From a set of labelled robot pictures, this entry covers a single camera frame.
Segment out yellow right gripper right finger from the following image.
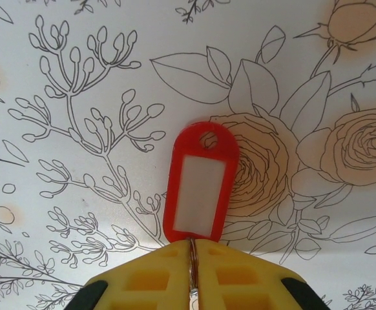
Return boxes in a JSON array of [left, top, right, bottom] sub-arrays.
[[194, 240, 333, 310]]

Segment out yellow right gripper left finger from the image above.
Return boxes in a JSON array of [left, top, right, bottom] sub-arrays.
[[73, 240, 191, 310]]

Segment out red plastic key tag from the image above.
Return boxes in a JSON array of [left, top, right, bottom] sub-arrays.
[[161, 120, 240, 245]]

